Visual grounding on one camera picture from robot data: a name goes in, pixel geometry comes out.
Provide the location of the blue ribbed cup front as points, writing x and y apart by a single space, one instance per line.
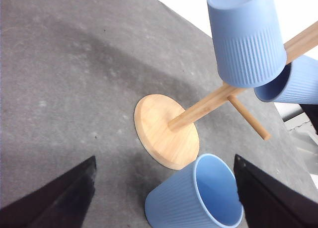
204 193

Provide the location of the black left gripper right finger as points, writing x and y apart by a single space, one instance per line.
270 203

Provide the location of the wooden mug tree stand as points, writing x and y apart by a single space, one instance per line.
171 135

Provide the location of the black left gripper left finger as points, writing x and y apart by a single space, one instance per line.
61 203

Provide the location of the blue ribbed cup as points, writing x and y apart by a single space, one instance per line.
296 84
249 39
204 193

